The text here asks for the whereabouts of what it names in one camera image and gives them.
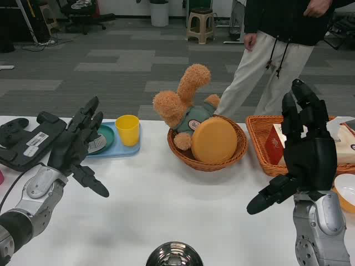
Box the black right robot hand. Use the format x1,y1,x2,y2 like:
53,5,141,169
246,79,338,216

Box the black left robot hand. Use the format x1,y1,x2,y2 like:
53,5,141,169
48,96,110,198

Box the shiny metal bowl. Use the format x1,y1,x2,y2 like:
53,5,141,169
145,241,205,266

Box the orange bowl white inside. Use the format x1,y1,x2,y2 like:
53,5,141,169
332,173,355,213

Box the red and beige tissue box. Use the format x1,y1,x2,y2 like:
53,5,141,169
265,116,355,167

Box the black device with white labels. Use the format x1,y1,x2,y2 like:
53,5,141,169
0,111,68,172

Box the green round plate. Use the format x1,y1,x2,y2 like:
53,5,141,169
88,124,115,155

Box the rectangular orange wicker basket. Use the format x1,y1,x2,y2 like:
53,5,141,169
245,115,355,177

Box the light blue plastic tray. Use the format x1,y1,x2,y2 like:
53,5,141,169
85,120,141,158

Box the black game controller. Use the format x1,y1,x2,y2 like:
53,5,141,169
0,118,29,147

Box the yellow plastic cup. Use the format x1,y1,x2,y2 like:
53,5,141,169
115,115,140,147

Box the round wicker basket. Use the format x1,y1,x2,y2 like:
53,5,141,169
167,115,249,172

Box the orange round flat lid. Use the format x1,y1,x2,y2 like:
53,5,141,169
191,116,239,164

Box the wooden stool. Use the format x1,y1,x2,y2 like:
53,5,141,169
38,4,59,34

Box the black office chair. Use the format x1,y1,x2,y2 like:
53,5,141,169
59,0,116,35

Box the brown plush toy green shirt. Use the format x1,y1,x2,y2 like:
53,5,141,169
153,63,221,150

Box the person in black jacket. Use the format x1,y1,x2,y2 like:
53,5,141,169
215,0,333,122

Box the white trash bin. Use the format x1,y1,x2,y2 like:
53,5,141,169
149,0,169,28

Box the beige plastic stool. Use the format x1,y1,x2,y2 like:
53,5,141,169
186,8,216,45

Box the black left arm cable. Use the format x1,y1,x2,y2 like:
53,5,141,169
0,170,26,213

